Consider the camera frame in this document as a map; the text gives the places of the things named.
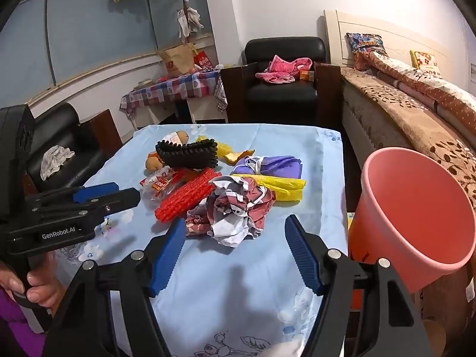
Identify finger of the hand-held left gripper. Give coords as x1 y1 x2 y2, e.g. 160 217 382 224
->
28 182 120 209
80 188 141 227

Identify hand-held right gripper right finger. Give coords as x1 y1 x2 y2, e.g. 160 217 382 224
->
284 214 434 357

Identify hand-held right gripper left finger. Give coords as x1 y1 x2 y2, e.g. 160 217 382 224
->
43 219 187 357

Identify red snack wrapper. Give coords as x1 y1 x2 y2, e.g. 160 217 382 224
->
139 166 183 199

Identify orange peel piece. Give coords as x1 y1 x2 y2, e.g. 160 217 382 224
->
145 152 165 172

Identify red foam net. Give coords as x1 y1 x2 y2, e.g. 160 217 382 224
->
154 167 223 224

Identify yellow plastic bag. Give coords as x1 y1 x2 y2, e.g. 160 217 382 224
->
231 173 306 203

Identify printed paper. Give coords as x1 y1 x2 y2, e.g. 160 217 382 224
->
185 176 278 248

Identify black foam net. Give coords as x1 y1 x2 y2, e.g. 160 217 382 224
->
155 139 219 170

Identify purple plastic bag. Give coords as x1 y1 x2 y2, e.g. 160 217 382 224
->
232 155 303 179

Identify pink plastic bin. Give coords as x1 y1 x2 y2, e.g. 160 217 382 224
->
347 148 476 311

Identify yellow peel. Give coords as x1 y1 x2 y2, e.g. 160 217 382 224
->
196 136 228 157

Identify person's left forearm purple sleeve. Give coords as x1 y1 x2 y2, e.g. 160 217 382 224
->
0 286 49 357

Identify person's left hand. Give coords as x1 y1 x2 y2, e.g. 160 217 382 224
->
0 256 68 306

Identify white crumpled cloth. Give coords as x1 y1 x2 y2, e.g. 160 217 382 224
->
40 145 75 181

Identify black leather armchair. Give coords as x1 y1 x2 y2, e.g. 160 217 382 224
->
22 102 123 194
221 37 341 123

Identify light blue floral tablecloth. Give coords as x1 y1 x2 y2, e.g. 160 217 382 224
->
56 123 350 357

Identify checked tablecloth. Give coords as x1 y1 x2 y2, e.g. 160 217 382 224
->
120 71 228 120

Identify small white table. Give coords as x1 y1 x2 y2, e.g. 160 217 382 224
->
130 95 229 127

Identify white wooden bed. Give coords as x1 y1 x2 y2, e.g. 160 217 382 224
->
323 9 476 357

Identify brown paper bag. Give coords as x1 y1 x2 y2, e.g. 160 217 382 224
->
160 43 196 79

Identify red gift bag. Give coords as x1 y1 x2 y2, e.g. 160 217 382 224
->
193 50 215 71

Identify brown leaf-patterned blanket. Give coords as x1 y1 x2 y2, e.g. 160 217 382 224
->
340 65 476 357

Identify pink garment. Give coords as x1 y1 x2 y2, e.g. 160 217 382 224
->
255 55 313 83

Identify white hanging rags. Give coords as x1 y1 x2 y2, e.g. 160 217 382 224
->
176 7 204 40

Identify pink dotted quilt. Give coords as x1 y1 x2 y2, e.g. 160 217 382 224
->
366 50 476 142

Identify colourful printed pillow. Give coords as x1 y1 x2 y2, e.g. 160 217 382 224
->
346 32 387 71

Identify yellow flowered pillow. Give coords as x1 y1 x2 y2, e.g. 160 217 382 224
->
410 49 443 79

